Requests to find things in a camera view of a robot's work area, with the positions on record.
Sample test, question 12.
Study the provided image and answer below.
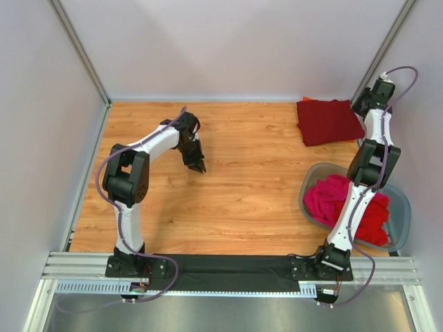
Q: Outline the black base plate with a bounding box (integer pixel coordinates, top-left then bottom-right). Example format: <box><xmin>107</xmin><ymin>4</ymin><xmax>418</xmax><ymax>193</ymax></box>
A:
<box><xmin>105</xmin><ymin>254</ymin><xmax>169</xmax><ymax>279</ymax></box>
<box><xmin>288</xmin><ymin>255</ymin><xmax>354</xmax><ymax>282</ymax></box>

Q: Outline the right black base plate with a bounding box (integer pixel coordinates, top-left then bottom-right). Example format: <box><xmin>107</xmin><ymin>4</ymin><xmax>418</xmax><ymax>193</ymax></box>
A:
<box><xmin>288</xmin><ymin>255</ymin><xmax>354</xmax><ymax>282</ymax></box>

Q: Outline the pink t shirt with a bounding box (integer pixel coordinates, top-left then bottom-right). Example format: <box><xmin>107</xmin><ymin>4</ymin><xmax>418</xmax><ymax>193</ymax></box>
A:
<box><xmin>303</xmin><ymin>174</ymin><xmax>350</xmax><ymax>228</ymax></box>

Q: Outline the black cloth strip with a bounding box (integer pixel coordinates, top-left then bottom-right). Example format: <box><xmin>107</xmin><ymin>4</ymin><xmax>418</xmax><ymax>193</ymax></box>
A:
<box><xmin>147</xmin><ymin>254</ymin><xmax>301</xmax><ymax>293</ymax></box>

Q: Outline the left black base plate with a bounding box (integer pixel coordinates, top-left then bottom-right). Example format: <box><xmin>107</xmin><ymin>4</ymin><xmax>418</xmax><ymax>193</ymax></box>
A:
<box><xmin>105</xmin><ymin>254</ymin><xmax>169</xmax><ymax>279</ymax></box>

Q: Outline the clear plastic basket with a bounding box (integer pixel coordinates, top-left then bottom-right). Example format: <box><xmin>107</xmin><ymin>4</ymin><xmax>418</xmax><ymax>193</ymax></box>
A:
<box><xmin>298</xmin><ymin>163</ymin><xmax>411</xmax><ymax>252</ymax></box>

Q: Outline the bright red t shirt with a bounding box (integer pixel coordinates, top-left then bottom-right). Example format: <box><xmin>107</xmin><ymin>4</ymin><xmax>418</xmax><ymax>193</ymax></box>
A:
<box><xmin>334</xmin><ymin>192</ymin><xmax>391</xmax><ymax>247</ymax></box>

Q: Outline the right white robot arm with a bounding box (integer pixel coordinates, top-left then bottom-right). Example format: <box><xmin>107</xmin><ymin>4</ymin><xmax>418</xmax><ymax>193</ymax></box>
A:
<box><xmin>313</xmin><ymin>73</ymin><xmax>401</xmax><ymax>279</ymax></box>

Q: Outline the right aluminium frame post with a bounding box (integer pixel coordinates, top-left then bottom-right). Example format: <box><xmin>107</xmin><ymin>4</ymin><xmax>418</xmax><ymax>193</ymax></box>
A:
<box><xmin>351</xmin><ymin>0</ymin><xmax>418</xmax><ymax>102</ymax></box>

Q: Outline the slotted cable duct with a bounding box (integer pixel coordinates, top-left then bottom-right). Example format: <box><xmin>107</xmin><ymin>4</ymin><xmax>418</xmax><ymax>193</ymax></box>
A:
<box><xmin>55</xmin><ymin>280</ymin><xmax>317</xmax><ymax>298</ymax></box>

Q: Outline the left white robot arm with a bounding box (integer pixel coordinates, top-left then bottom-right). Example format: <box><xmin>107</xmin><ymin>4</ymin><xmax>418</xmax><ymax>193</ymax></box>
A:
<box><xmin>96</xmin><ymin>109</ymin><xmax>206</xmax><ymax>278</ymax></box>

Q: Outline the folded orange t shirt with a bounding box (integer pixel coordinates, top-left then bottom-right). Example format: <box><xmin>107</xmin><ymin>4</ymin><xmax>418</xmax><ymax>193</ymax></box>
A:
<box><xmin>302</xmin><ymin>95</ymin><xmax>361</xmax><ymax>143</ymax></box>

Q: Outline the left aluminium frame post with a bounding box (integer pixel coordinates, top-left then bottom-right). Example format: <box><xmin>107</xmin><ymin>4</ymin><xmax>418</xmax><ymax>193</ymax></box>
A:
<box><xmin>48</xmin><ymin>0</ymin><xmax>111</xmax><ymax>107</ymax></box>

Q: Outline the aluminium frame post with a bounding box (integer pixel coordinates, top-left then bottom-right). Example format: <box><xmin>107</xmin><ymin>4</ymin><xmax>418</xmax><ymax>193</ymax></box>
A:
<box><xmin>351</xmin><ymin>0</ymin><xmax>418</xmax><ymax>102</ymax></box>
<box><xmin>48</xmin><ymin>0</ymin><xmax>111</xmax><ymax>107</ymax></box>

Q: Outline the aluminium front rail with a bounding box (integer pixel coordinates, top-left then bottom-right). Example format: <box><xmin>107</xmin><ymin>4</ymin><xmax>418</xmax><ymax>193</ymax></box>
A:
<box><xmin>41</xmin><ymin>252</ymin><xmax>421</xmax><ymax>286</ymax></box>

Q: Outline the dark red t shirt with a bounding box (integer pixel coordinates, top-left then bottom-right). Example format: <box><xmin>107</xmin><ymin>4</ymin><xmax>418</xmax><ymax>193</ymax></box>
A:
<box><xmin>296</xmin><ymin>98</ymin><xmax>367</xmax><ymax>148</ymax></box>

